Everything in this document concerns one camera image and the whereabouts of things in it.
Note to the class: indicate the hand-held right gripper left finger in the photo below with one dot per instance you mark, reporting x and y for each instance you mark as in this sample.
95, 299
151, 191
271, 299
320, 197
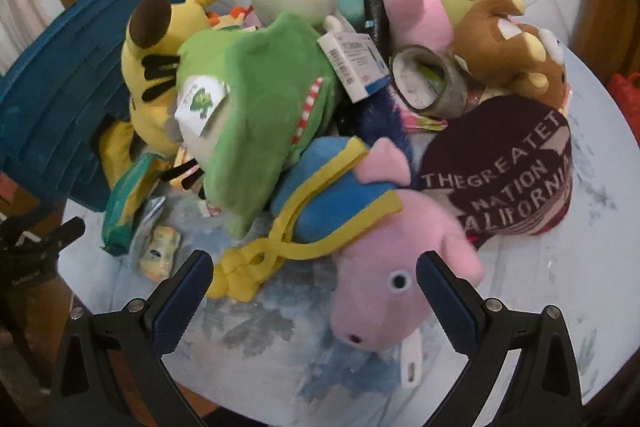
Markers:
182, 302

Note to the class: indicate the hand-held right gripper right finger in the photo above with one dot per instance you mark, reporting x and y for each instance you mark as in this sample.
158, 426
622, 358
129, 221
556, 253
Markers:
447, 302

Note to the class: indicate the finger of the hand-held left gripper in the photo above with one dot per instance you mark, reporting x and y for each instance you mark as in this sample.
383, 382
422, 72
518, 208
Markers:
67, 232

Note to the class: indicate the pink pig plush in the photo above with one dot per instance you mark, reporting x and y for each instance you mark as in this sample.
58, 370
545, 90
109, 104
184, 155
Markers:
380, 267

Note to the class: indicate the blue plastic crate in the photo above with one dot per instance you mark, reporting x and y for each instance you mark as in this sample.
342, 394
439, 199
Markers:
60, 107

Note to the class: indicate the small yellow white packet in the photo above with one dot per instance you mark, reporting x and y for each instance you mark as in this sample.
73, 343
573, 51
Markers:
160, 252

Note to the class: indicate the green packet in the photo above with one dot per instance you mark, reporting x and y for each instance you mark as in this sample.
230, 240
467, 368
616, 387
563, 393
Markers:
125, 202

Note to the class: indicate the maroon knit beanie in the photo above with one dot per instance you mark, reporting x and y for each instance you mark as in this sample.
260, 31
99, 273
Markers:
500, 167

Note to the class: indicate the yellow striped plush toy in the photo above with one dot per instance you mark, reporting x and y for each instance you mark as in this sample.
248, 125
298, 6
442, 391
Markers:
150, 62

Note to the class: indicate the blue fuzzy plush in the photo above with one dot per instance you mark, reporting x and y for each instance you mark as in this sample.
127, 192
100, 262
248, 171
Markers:
380, 122

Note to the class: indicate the grey tape roll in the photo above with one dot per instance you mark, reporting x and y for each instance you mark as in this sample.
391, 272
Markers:
450, 97

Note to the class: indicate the green frog plush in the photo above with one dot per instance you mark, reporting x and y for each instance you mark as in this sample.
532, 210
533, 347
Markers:
250, 107

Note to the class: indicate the white curtain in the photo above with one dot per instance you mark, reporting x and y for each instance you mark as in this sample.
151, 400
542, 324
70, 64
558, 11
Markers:
25, 17

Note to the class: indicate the white barcode box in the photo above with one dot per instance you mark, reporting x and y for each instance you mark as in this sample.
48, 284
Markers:
355, 67

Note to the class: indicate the brown bear plush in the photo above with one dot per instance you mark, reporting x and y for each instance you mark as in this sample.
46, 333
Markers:
500, 47

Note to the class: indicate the orange red plush toy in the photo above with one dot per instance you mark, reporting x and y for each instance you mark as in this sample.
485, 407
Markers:
227, 17

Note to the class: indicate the red bag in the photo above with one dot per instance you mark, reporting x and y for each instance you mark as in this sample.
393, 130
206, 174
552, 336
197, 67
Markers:
627, 102

